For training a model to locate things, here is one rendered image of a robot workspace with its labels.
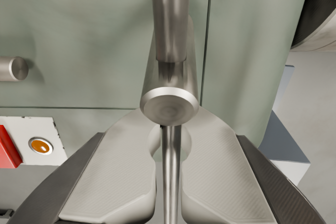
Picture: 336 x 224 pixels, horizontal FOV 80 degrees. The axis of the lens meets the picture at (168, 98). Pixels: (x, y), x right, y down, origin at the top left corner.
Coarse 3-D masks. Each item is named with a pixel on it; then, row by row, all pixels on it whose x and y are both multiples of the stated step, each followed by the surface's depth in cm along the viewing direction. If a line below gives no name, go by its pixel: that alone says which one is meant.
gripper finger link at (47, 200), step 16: (96, 144) 9; (80, 160) 8; (48, 176) 7; (64, 176) 7; (80, 176) 7; (32, 192) 7; (48, 192) 7; (64, 192) 7; (32, 208) 6; (48, 208) 6
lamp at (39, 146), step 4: (36, 140) 23; (40, 140) 23; (32, 144) 24; (36, 144) 24; (40, 144) 24; (44, 144) 24; (36, 148) 24; (40, 148) 24; (44, 148) 24; (48, 148) 24; (44, 152) 24
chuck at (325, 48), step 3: (333, 42) 24; (327, 45) 25; (330, 45) 25; (333, 45) 25; (318, 48) 27; (321, 48) 27; (324, 48) 26; (327, 48) 26; (330, 48) 26; (333, 48) 26
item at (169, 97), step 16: (192, 32) 10; (192, 48) 9; (160, 64) 8; (176, 64) 8; (192, 64) 8; (144, 80) 8; (160, 80) 7; (176, 80) 7; (192, 80) 7; (144, 96) 7; (160, 96) 7; (176, 96) 7; (192, 96) 7; (144, 112) 8; (160, 112) 7; (176, 112) 7; (192, 112) 7
